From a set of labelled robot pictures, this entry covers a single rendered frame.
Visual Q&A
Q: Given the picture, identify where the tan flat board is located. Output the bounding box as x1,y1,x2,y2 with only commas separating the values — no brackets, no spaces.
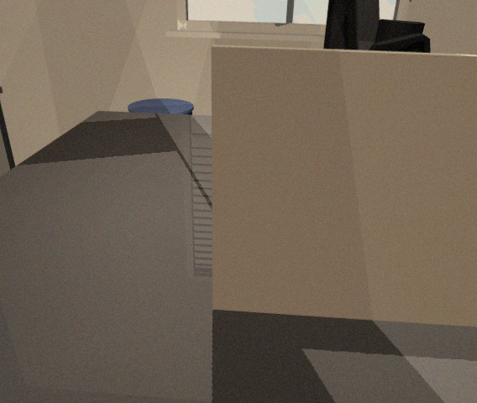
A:
212,44,477,327

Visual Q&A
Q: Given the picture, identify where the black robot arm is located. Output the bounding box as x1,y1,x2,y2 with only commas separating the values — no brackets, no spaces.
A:
324,0,425,51

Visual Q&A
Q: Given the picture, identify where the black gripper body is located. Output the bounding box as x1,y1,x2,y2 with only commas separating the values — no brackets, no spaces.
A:
369,34,431,53

